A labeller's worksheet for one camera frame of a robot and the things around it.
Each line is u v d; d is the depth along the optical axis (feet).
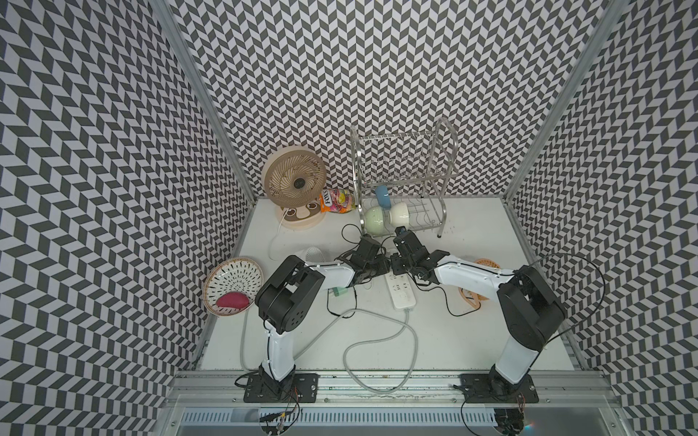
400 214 3.15
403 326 2.77
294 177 3.08
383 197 3.45
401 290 2.93
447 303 2.92
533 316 1.53
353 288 3.01
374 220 3.08
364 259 2.50
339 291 2.95
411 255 2.32
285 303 1.69
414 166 3.11
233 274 3.07
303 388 2.39
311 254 2.89
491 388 2.16
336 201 3.76
